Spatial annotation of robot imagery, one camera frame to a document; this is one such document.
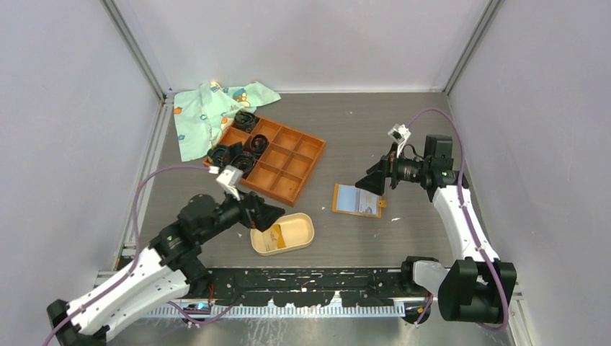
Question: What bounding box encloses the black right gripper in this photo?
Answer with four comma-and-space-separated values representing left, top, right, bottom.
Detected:
355, 141, 430, 195

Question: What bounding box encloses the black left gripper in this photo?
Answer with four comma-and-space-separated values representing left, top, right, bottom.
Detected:
198, 183, 284, 242

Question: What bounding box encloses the silver VIP credit card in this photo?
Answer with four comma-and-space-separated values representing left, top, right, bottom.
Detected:
357, 189, 379, 216

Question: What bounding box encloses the gold VIP credit card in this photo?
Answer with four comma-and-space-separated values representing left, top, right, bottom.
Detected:
262, 224, 286, 252

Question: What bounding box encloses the orange leather card holder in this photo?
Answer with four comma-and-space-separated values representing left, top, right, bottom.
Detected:
331, 184, 387, 218

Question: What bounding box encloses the cream oval plastic tray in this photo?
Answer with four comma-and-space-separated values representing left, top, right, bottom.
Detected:
250, 213, 315, 256

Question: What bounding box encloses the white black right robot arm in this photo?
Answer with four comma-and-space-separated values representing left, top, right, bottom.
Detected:
355, 131, 517, 330

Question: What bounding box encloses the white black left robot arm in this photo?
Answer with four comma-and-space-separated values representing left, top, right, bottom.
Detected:
47, 192, 285, 345

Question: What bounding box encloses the black rolled belt large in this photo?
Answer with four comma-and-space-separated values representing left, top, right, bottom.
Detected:
223, 142, 258, 178

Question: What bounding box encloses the orange wooden compartment tray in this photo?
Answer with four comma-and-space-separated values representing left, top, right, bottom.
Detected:
212, 116, 326, 207

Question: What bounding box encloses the black rolled belt middle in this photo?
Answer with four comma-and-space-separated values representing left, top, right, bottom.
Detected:
248, 134, 269, 156

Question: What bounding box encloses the black rolled belt left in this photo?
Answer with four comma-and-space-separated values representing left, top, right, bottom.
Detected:
205, 144, 228, 167

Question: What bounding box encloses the black rolled belt top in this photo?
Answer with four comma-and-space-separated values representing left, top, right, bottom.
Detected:
233, 110, 259, 133

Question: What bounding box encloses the green patterned cloth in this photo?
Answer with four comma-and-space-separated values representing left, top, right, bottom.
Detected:
174, 81, 281, 162

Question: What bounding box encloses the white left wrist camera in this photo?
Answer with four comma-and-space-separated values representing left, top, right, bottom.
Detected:
215, 165, 244, 200

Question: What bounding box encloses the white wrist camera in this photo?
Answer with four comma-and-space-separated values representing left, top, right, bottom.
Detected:
215, 165, 244, 200
388, 124, 411, 157

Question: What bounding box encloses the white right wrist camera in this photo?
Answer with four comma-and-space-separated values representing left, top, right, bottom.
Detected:
388, 124, 411, 157

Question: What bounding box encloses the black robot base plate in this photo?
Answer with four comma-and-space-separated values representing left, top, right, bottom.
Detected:
164, 267, 447, 309

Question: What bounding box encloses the white slotted cable duct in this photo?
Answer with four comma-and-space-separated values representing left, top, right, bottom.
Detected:
144, 302, 406, 319

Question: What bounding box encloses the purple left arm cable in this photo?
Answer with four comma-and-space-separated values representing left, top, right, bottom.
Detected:
42, 165, 240, 346

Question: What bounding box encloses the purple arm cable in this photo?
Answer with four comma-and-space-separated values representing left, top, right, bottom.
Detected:
42, 165, 240, 346
406, 107, 511, 333

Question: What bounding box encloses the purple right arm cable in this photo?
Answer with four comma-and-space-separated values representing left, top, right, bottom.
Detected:
406, 107, 511, 333

